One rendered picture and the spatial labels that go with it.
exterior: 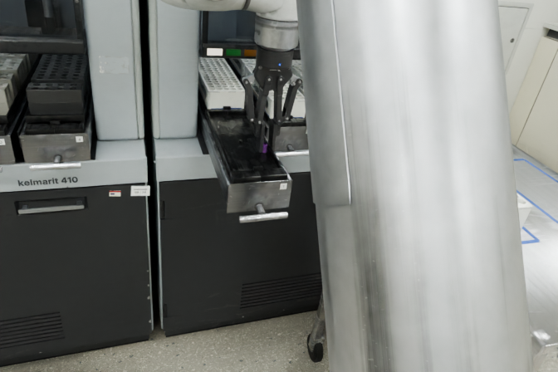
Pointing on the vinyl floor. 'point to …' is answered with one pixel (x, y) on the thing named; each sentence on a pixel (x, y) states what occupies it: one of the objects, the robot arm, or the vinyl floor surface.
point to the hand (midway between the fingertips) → (266, 135)
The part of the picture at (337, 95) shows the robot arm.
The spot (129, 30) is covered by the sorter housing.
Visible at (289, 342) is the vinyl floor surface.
